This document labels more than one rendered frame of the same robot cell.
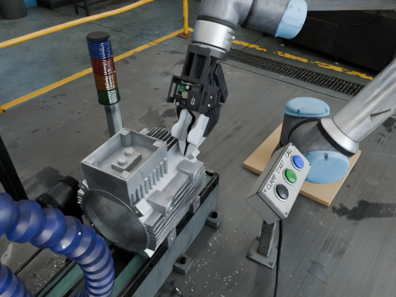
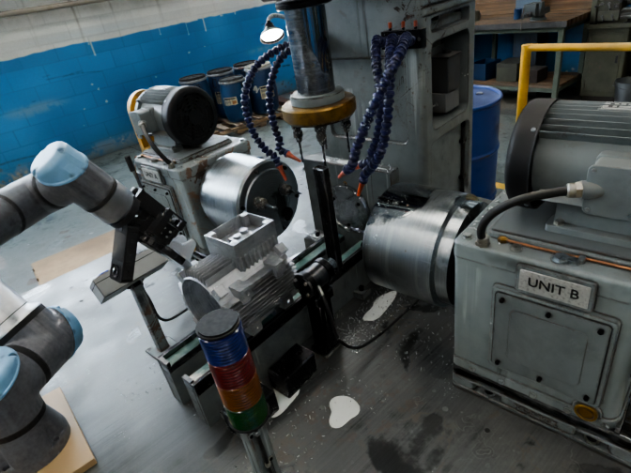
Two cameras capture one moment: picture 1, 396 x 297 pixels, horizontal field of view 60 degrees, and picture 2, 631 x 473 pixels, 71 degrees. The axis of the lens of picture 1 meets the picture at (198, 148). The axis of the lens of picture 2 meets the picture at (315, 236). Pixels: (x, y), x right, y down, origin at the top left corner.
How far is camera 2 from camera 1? 1.38 m
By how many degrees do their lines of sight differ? 111
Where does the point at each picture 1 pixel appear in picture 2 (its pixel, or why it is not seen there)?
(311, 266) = (135, 337)
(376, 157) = not seen: outside the picture
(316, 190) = (53, 403)
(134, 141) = (229, 251)
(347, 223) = (65, 372)
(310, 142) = (53, 321)
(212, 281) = not seen: hidden behind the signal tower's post
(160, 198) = not seen: hidden behind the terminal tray
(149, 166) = (225, 229)
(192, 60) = (145, 206)
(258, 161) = (71, 457)
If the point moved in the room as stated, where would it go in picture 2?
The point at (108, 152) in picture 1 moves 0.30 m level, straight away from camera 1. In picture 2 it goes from (253, 242) to (256, 336)
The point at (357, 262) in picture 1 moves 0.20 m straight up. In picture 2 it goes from (98, 339) to (69, 282)
